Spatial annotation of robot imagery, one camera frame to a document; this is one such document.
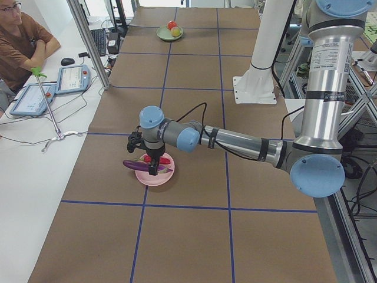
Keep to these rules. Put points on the near teach pendant tablet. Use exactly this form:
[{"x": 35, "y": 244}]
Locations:
[{"x": 30, "y": 102}]

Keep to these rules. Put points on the black keyboard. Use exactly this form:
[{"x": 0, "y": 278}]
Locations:
[{"x": 100, "y": 40}]

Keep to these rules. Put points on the aluminium frame post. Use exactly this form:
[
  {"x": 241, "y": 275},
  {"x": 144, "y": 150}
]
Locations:
[{"x": 88, "y": 41}]

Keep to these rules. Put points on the black computer mouse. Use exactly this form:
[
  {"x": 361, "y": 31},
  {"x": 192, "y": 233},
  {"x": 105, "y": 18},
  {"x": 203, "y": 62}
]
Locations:
[{"x": 67, "y": 61}]

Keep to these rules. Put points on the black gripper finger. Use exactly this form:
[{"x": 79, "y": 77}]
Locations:
[{"x": 153, "y": 167}]

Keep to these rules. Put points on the white camera stand pillar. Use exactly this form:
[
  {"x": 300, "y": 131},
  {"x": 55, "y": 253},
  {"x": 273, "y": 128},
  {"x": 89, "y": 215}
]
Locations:
[{"x": 256, "y": 85}]

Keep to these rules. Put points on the pink plate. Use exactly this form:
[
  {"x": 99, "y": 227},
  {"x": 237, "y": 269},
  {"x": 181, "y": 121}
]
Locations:
[{"x": 159, "y": 179}]

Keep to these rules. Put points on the yellow green peach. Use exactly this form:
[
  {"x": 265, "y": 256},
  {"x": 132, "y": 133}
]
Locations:
[{"x": 175, "y": 32}]

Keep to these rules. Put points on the green plate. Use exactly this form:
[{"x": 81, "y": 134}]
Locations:
[{"x": 164, "y": 34}]

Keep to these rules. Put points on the white chair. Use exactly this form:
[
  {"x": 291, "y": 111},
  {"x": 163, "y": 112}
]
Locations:
[{"x": 295, "y": 108}]

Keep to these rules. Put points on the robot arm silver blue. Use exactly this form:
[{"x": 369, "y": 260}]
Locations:
[{"x": 313, "y": 158}]

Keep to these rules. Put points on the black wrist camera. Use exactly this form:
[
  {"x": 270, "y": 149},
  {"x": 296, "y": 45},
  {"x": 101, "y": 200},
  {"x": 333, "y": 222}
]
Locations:
[{"x": 135, "y": 141}]

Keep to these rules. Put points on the seated person brown shirt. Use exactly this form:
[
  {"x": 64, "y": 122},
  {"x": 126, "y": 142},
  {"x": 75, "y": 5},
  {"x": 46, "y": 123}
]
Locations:
[{"x": 25, "y": 44}]

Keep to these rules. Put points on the far teach pendant tablet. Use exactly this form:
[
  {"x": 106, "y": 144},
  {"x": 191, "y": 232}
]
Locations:
[{"x": 73, "y": 79}]

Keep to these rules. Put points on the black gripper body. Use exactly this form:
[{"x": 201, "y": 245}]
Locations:
[{"x": 155, "y": 153}]

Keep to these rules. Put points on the purple eggplant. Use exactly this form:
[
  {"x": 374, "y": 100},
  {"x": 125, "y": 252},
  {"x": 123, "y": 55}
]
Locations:
[{"x": 140, "y": 166}]

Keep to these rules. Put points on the teach pendant tablet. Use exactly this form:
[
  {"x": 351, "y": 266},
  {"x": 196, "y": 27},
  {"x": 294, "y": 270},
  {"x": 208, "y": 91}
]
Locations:
[
  {"x": 30, "y": 102},
  {"x": 73, "y": 79}
]

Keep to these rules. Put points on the red chili pepper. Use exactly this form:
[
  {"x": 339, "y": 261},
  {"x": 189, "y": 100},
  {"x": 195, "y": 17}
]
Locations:
[{"x": 147, "y": 159}]

